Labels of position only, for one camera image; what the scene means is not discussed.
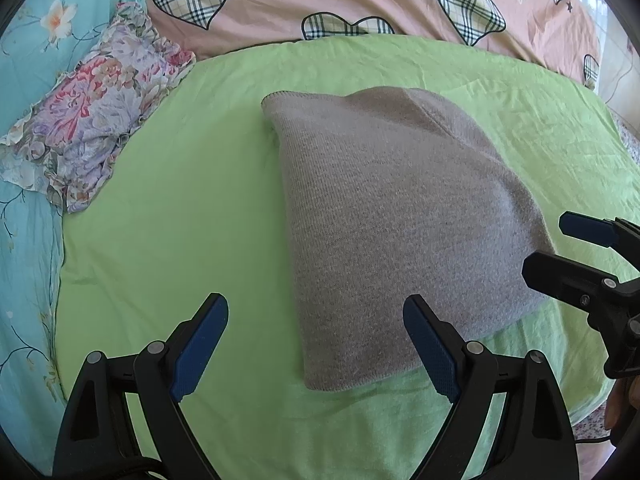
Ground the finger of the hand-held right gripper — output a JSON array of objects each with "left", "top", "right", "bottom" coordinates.
[
  {"left": 559, "top": 211, "right": 640, "bottom": 273},
  {"left": 521, "top": 252, "right": 640, "bottom": 319}
]

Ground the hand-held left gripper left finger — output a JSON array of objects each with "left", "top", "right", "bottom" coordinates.
[{"left": 52, "top": 293, "right": 230, "bottom": 480}]

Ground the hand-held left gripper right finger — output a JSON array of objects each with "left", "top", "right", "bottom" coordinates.
[{"left": 402, "top": 294, "right": 581, "bottom": 480}]

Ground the grey knit sweater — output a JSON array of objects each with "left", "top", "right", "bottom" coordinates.
[{"left": 261, "top": 86, "right": 560, "bottom": 393}]

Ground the person's right hand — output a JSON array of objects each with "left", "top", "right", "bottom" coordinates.
[{"left": 603, "top": 375, "right": 640, "bottom": 433}]

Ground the green blanket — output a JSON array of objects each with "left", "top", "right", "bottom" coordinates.
[{"left": 55, "top": 34, "right": 640, "bottom": 480}]

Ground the teal floral bed sheet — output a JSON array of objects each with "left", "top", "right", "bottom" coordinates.
[{"left": 0, "top": 0, "right": 153, "bottom": 461}]

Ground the floral ruffled pillowcase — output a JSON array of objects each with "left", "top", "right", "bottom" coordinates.
[{"left": 0, "top": 1, "right": 197, "bottom": 215}]

